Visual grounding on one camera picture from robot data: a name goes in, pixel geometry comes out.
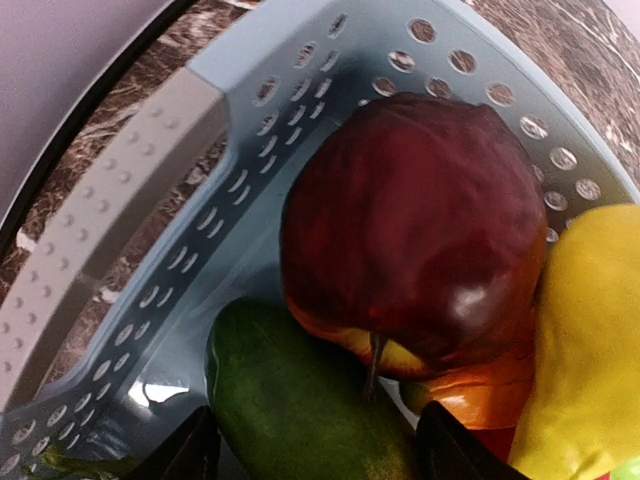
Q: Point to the green toy lettuce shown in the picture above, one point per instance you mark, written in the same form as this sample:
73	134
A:
62	466

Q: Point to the light blue plastic basket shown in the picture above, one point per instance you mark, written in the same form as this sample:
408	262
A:
167	204

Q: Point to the orange toy carrot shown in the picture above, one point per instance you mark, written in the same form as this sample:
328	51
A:
291	406

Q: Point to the yellow toy lemon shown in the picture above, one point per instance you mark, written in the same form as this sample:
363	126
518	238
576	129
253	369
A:
582	418

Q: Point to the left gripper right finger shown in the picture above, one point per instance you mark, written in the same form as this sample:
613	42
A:
447	450

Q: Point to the dark red toy fruit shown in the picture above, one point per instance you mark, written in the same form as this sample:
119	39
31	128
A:
414	237

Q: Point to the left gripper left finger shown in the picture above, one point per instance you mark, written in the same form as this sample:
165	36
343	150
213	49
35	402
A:
192	451

